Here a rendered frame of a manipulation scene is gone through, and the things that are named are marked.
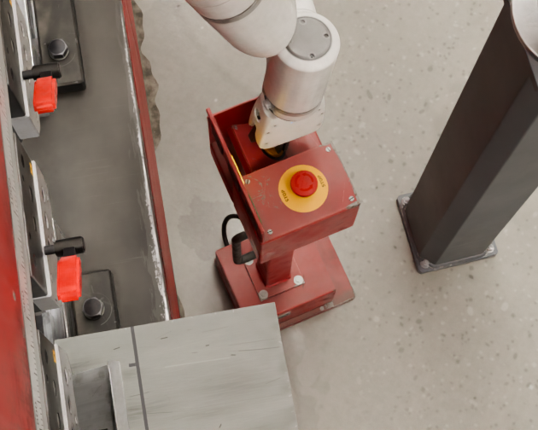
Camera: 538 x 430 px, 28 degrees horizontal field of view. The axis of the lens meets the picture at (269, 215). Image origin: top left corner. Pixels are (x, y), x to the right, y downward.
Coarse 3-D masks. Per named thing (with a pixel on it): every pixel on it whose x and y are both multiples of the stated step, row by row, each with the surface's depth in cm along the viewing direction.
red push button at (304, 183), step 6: (294, 174) 153; (300, 174) 152; (306, 174) 152; (312, 174) 152; (294, 180) 152; (300, 180) 152; (306, 180) 152; (312, 180) 152; (294, 186) 152; (300, 186) 152; (306, 186) 152; (312, 186) 152; (294, 192) 152; (300, 192) 152; (306, 192) 152; (312, 192) 152
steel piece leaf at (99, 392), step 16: (96, 368) 121; (112, 368) 118; (80, 384) 122; (96, 384) 121; (112, 384) 117; (80, 400) 121; (96, 400) 120; (112, 400) 119; (80, 416) 121; (96, 416) 120; (112, 416) 119
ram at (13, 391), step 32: (0, 32) 108; (0, 64) 105; (0, 128) 98; (0, 160) 95; (0, 192) 93; (0, 224) 90; (0, 256) 88; (0, 288) 86; (0, 320) 83; (32, 320) 99; (0, 352) 81; (0, 384) 79; (0, 416) 77; (32, 416) 90
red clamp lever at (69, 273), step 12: (60, 240) 110; (72, 240) 110; (84, 240) 112; (48, 252) 110; (60, 252) 110; (72, 252) 109; (84, 252) 111; (60, 264) 107; (72, 264) 107; (60, 276) 105; (72, 276) 105; (60, 288) 104; (72, 288) 104; (72, 300) 104
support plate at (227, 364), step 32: (192, 320) 127; (224, 320) 127; (256, 320) 127; (96, 352) 125; (128, 352) 125; (160, 352) 125; (192, 352) 125; (224, 352) 126; (256, 352) 126; (128, 384) 124; (160, 384) 124; (192, 384) 124; (224, 384) 124; (256, 384) 125; (288, 384) 125; (128, 416) 123; (160, 416) 123; (192, 416) 123; (224, 416) 123; (256, 416) 123; (288, 416) 124
